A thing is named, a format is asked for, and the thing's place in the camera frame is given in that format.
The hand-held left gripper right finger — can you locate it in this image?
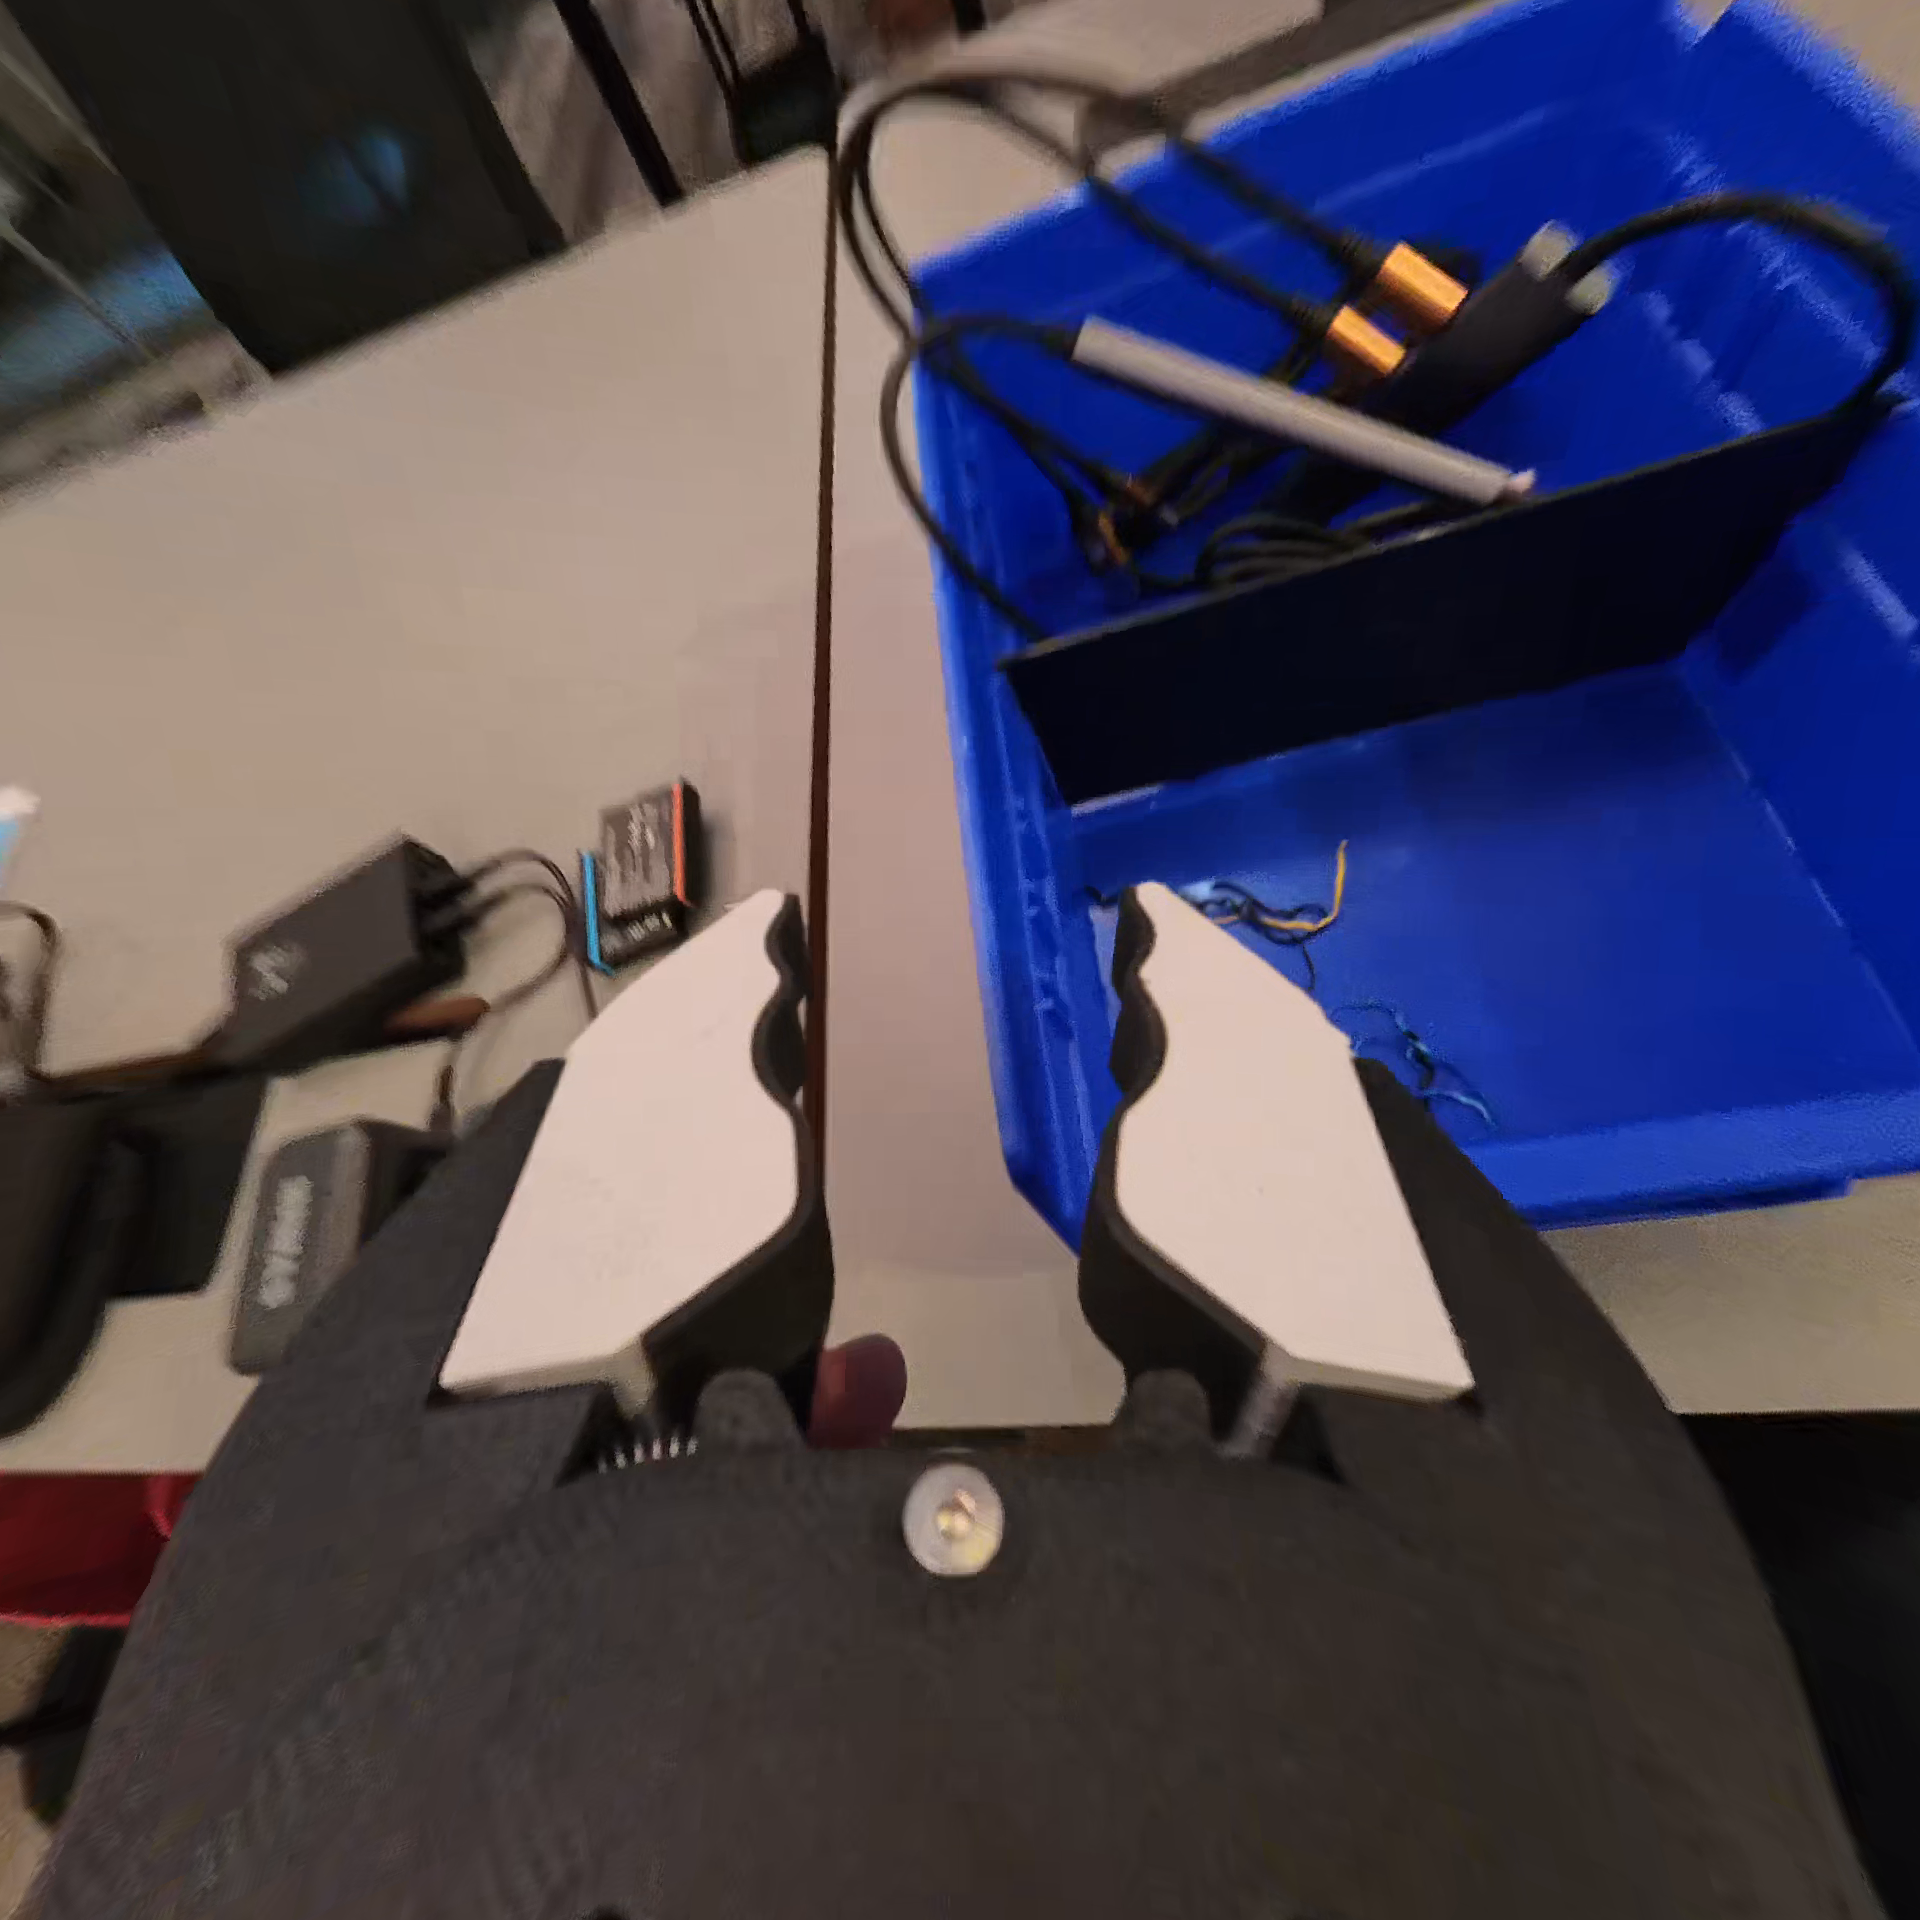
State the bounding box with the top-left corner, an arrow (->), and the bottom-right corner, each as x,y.
1079,882 -> 1476,1458

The black charger block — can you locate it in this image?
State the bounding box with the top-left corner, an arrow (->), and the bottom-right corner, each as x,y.
222,836 -> 471,1071

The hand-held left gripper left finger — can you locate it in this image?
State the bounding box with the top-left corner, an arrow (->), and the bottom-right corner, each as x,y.
433,887 -> 835,1452

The tall black mesh chair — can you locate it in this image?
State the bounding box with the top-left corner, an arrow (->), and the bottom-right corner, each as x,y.
46,0 -> 570,373

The silver usb hub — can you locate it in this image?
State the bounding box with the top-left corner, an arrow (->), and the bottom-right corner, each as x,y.
1070,314 -> 1539,509

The black charger cable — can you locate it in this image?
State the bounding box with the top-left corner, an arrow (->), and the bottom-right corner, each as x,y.
449,843 -> 602,1021
427,884 -> 588,1141

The blue plastic bin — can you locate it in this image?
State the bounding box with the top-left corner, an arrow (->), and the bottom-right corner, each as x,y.
905,0 -> 1920,1251

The orange-plug usb-c cable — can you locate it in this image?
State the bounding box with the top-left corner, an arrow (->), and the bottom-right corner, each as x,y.
832,75 -> 1481,331
1080,150 -> 1417,382

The thin blue yellow wire scrap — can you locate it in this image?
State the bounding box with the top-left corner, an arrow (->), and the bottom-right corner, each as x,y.
1327,1002 -> 1501,1129
1176,840 -> 1350,946

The black hub tail cable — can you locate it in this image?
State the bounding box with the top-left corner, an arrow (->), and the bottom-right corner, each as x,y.
1565,194 -> 1908,436

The red-edged camera battery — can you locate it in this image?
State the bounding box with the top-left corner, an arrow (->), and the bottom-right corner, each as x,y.
598,781 -> 703,909

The grey zip case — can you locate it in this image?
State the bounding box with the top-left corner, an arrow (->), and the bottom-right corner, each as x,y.
227,1123 -> 453,1373

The blue-edged camera battery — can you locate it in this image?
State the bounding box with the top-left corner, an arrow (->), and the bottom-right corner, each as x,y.
576,845 -> 698,973

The black plastic bin divider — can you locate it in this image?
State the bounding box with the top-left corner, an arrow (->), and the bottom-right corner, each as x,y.
1000,403 -> 1883,808

